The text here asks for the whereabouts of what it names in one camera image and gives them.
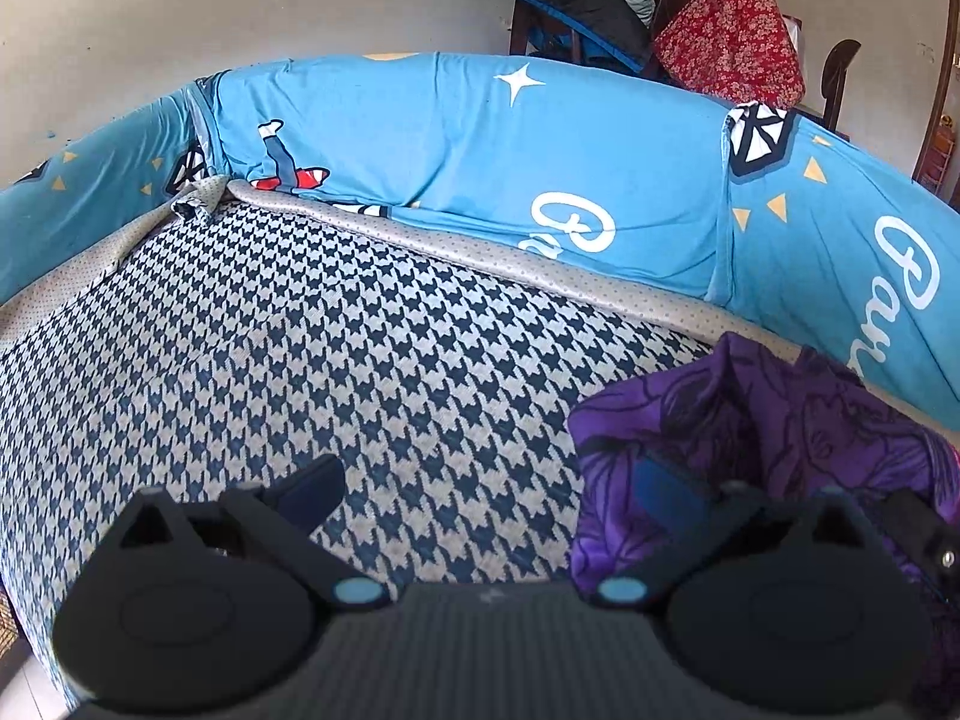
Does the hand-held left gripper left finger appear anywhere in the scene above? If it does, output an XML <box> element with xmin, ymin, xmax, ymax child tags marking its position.
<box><xmin>101</xmin><ymin>455</ymin><xmax>391</xmax><ymax>613</ymax></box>

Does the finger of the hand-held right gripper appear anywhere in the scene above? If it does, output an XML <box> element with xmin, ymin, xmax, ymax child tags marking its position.
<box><xmin>881</xmin><ymin>490</ymin><xmax>960</xmax><ymax>593</ymax></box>

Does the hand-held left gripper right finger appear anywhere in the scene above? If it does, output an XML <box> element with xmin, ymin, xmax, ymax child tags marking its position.
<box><xmin>596</xmin><ymin>456</ymin><xmax>878</xmax><ymax>612</ymax></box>

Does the purple floral shirt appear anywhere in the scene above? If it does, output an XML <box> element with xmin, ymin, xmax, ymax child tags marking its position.
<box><xmin>566</xmin><ymin>331</ymin><xmax>960</xmax><ymax>720</ymax></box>

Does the blue printed sofa cushion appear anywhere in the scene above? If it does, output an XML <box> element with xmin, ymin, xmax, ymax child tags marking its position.
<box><xmin>720</xmin><ymin>106</ymin><xmax>960</xmax><ymax>432</ymax></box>
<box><xmin>191</xmin><ymin>52</ymin><xmax>736</xmax><ymax>305</ymax></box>
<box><xmin>0</xmin><ymin>82</ymin><xmax>207</xmax><ymax>308</ymax></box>

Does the dark wooden chair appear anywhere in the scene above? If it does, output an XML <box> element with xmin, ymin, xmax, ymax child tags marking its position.
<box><xmin>821</xmin><ymin>39</ymin><xmax>862</xmax><ymax>132</ymax></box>

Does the red floral cloth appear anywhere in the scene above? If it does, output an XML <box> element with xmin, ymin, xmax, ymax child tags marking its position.
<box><xmin>652</xmin><ymin>0</ymin><xmax>807</xmax><ymax>110</ymax></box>

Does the wooden door frame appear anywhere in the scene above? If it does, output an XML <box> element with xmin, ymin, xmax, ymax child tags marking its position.
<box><xmin>913</xmin><ymin>67</ymin><xmax>960</xmax><ymax>203</ymax></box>

